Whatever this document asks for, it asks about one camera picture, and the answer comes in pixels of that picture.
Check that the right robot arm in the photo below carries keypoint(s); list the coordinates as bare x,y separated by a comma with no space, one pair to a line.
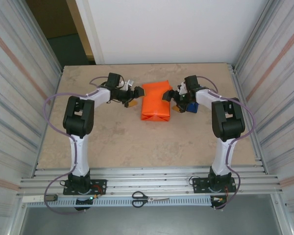
227,120

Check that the orange wrapping paper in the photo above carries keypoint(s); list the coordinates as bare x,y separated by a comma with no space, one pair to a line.
156,100

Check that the white door frame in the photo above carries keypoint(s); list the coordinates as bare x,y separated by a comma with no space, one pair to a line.
89,29

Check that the black controller board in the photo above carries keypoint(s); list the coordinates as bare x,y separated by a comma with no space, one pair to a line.
218,200
83,202

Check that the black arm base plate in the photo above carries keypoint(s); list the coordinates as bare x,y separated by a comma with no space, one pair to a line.
100,183
198,186

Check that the small tan electronics box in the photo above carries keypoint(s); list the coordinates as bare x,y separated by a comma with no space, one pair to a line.
51,197

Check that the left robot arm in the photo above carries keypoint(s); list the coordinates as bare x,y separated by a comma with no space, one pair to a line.
78,117

